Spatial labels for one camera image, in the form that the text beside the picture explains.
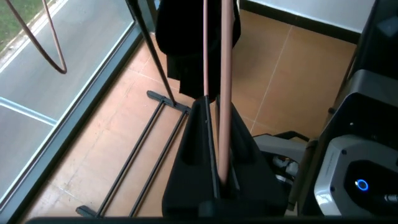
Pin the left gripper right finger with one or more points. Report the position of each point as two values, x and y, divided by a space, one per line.
258 186

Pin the window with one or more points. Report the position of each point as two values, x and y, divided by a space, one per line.
46 93

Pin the black shorts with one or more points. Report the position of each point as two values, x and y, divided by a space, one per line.
186 46

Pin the black clothes rack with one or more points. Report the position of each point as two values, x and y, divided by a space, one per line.
155 62

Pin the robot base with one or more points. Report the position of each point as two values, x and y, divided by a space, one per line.
367 124

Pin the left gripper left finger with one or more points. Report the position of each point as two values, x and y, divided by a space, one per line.
192 174

